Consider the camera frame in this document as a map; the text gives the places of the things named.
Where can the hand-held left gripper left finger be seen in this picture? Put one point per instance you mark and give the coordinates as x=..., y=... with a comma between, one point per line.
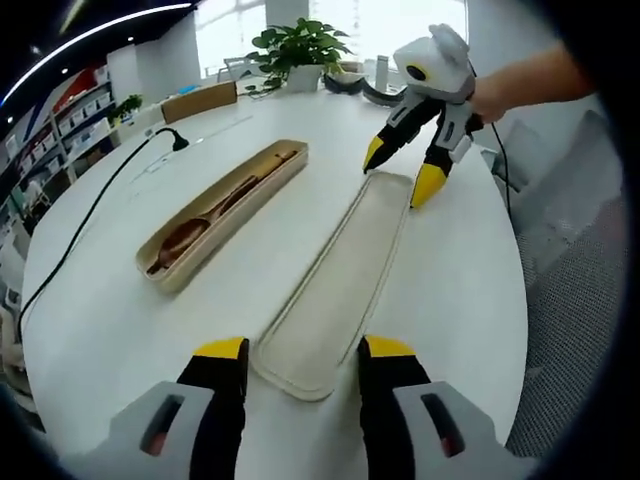
x=220, y=380

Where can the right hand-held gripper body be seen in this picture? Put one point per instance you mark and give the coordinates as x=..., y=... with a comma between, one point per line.
x=440, y=65

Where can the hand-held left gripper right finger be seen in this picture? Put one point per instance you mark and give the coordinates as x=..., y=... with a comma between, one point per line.
x=385, y=385

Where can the beige cutlery case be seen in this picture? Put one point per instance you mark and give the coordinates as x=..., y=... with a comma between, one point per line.
x=172, y=280

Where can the beige cutlery case lid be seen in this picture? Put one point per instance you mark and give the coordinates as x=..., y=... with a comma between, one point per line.
x=335, y=280

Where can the brown wooden chopstick utensil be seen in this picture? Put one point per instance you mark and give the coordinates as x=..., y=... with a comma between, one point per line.
x=151, y=270
x=286, y=156

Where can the brown wooden spoon utensil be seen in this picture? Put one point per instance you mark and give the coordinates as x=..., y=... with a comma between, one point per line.
x=185, y=240

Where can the person's right hand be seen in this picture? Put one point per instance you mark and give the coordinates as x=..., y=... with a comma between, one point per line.
x=489, y=102

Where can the grey black headset band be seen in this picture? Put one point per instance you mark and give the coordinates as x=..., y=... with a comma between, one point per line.
x=345, y=85
x=382, y=97

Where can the white cylinder bottle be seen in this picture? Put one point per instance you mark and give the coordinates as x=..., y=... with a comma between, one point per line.
x=382, y=72

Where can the large green potted plant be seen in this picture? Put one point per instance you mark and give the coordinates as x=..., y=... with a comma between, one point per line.
x=300, y=50

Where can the brown cardboard box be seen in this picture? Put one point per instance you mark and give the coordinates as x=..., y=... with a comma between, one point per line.
x=200, y=101

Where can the white power strip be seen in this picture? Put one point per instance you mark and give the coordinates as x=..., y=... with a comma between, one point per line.
x=160, y=161

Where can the small green potted plant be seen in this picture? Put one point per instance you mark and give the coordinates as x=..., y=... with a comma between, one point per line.
x=127, y=106

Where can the storage shelving with white bins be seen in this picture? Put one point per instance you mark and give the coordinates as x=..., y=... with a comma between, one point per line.
x=65, y=130

